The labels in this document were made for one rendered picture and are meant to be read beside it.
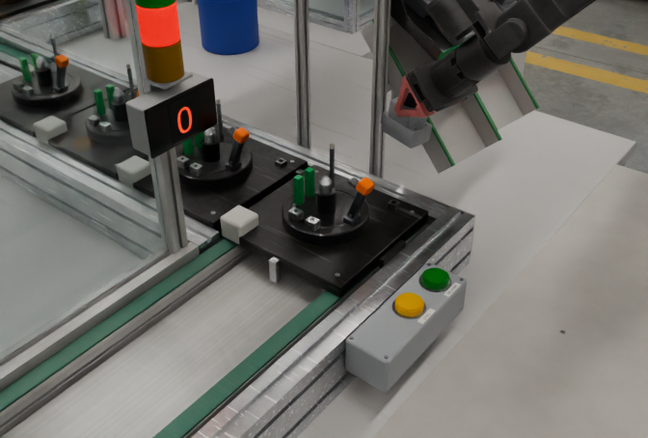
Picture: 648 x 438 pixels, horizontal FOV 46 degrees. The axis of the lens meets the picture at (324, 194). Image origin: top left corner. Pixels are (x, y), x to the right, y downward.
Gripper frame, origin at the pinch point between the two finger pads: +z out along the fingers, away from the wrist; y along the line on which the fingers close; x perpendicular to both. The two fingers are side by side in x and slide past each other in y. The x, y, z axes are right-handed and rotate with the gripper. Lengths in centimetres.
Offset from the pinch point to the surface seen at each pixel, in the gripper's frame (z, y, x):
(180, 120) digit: 4.5, 34.3, -10.5
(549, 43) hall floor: 169, -283, -34
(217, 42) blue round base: 79, -27, -48
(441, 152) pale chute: 7.6, -8.8, 8.0
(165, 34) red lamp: -4.0, 35.5, -19.1
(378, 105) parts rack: 12.1, -5.3, -4.2
